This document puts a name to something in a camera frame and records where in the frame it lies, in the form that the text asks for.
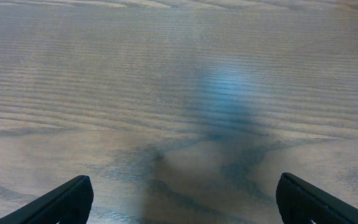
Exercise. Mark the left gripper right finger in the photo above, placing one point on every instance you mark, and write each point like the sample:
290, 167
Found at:
300, 202

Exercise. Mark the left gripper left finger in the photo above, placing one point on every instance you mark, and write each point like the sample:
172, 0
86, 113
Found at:
69, 203

